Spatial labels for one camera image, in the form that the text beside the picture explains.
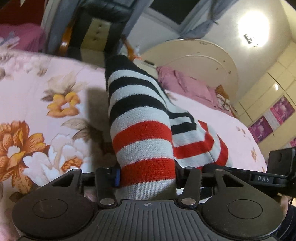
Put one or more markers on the pink floral bed sheet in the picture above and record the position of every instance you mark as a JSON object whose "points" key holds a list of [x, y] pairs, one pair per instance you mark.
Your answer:
{"points": [[54, 118]]}

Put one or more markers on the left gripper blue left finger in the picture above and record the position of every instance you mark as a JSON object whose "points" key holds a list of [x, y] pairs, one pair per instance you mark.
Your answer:
{"points": [[117, 178]]}

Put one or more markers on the pink blanket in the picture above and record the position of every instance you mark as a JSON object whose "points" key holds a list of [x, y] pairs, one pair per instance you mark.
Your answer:
{"points": [[180, 83]]}

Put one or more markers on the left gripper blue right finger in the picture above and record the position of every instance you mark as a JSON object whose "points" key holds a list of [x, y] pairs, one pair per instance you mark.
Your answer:
{"points": [[180, 177]]}

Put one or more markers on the purple wall poster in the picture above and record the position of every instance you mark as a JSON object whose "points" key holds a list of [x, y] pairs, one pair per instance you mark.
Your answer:
{"points": [[272, 119]]}

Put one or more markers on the striped red black white sweater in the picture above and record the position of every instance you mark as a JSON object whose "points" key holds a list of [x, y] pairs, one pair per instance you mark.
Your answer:
{"points": [[150, 135]]}

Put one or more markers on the dark window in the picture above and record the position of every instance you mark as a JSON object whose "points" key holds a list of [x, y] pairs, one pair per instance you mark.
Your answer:
{"points": [[175, 10]]}

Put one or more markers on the black leather chair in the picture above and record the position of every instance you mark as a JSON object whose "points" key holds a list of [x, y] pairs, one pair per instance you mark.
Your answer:
{"points": [[95, 30]]}

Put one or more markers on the cream round headboard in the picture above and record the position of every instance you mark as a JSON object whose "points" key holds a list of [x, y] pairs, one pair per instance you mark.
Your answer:
{"points": [[200, 59]]}

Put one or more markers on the magenta pillow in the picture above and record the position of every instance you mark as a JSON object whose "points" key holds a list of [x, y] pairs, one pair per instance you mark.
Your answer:
{"points": [[26, 37]]}

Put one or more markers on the person right hand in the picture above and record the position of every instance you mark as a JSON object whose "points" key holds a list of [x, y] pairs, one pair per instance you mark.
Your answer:
{"points": [[284, 204]]}

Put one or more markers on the red heart-shaped headboard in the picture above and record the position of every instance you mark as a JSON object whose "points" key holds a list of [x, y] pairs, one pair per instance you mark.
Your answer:
{"points": [[16, 12]]}

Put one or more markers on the wall lamp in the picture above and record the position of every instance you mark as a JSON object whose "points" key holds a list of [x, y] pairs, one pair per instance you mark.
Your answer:
{"points": [[251, 40]]}

